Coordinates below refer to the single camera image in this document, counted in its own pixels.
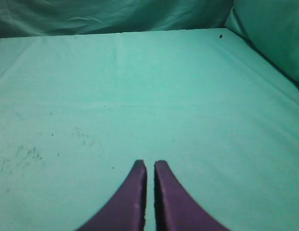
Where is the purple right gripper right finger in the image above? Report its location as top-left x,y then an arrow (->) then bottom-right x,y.
154,160 -> 228,231

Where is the green backdrop curtain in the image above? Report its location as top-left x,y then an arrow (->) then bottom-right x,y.
0,0 -> 299,82

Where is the green table cloth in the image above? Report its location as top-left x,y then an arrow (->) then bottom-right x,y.
0,29 -> 299,231

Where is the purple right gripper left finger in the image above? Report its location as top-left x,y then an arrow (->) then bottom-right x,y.
78,160 -> 147,231

